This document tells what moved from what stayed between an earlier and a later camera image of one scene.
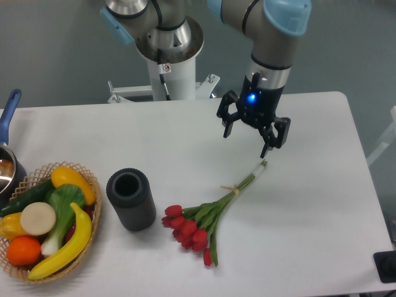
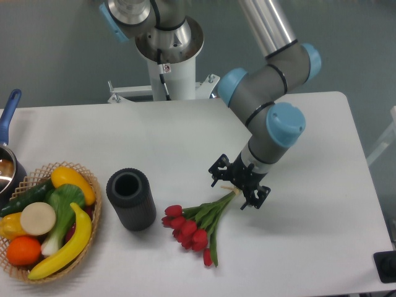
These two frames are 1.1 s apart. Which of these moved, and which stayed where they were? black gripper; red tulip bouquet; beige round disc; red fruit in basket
Moved: black gripper
Stayed: red tulip bouquet; beige round disc; red fruit in basket
